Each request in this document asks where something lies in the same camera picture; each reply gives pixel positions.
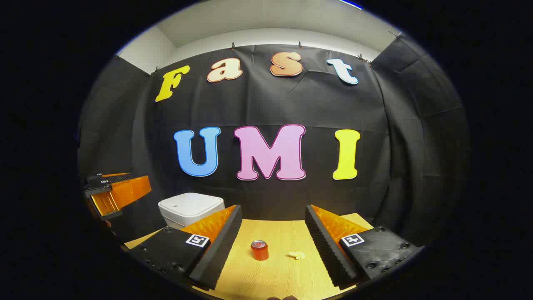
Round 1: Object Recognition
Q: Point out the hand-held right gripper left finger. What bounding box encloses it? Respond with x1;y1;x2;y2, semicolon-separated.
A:
124;204;243;291

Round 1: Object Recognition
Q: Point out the white desktop garbage bin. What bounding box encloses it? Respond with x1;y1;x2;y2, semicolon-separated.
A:
158;192;226;230

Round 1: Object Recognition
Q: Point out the wooden desktop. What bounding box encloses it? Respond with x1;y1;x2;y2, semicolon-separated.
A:
124;212;375;300

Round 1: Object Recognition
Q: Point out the black backdrop cloth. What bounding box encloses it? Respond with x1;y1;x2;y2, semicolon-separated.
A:
78;37;471;246

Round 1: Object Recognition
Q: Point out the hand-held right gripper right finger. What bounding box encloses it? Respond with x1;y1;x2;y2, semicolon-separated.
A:
305;204;422;291

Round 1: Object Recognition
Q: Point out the red pop can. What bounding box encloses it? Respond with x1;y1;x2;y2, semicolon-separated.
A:
250;240;269;261

